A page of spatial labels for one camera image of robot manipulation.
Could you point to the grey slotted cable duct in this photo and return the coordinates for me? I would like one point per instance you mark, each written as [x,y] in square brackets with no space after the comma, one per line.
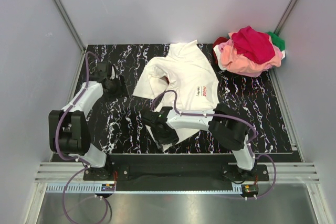
[225,188]

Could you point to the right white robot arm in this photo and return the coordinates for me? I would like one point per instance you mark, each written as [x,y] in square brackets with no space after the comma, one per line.
[233,133]

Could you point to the aluminium rail profile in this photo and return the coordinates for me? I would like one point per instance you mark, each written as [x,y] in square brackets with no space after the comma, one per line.
[59,172]

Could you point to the magenta t-shirt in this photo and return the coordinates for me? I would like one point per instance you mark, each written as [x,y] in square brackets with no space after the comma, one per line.
[253,44]

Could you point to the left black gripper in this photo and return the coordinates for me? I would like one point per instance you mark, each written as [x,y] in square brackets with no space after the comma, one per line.
[122,91]

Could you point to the white t-shirt red print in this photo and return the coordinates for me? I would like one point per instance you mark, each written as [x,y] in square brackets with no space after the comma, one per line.
[185,75]

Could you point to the aluminium corner post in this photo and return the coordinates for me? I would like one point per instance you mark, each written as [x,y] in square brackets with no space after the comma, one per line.
[289,9]
[66,18]

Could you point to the green t-shirt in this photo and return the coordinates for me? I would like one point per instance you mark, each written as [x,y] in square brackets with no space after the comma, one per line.
[277,41]

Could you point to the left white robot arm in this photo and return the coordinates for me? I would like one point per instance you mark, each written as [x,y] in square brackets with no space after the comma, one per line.
[69,134]

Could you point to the right aluminium corner post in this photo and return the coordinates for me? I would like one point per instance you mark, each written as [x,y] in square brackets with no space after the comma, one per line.
[289,9]

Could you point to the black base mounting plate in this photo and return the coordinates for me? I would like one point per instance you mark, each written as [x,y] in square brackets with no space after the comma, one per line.
[127,166]

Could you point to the left aluminium corner post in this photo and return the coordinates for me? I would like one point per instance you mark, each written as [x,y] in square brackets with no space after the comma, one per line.
[66,18]

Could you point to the pink t-shirt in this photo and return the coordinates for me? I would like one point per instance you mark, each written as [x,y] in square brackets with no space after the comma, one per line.
[232,62]

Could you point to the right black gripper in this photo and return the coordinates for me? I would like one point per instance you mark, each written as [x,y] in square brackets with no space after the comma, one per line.
[172,139]

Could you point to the dark red t-shirt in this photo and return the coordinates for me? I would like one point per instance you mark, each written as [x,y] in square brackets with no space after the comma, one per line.
[218,48]

